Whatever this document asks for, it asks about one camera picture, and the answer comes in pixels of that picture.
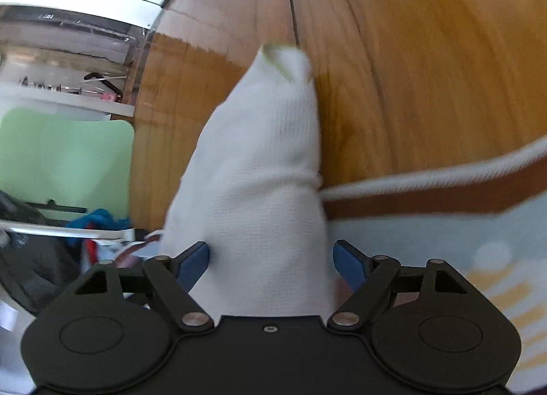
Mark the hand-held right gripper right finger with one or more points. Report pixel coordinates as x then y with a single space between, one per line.
350 264

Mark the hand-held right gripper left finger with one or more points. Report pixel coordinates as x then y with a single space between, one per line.
194 267

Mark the white pajama shirt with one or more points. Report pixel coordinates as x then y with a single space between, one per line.
256 164

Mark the checkered mat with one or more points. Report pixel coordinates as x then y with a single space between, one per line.
427 241

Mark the red patterned cloth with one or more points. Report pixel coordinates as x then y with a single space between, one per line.
89 249

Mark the blue cloth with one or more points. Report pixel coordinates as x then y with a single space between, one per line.
98 220

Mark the dark grey bag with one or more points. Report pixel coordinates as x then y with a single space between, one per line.
34 267

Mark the green folding table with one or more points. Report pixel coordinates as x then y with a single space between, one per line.
64 156

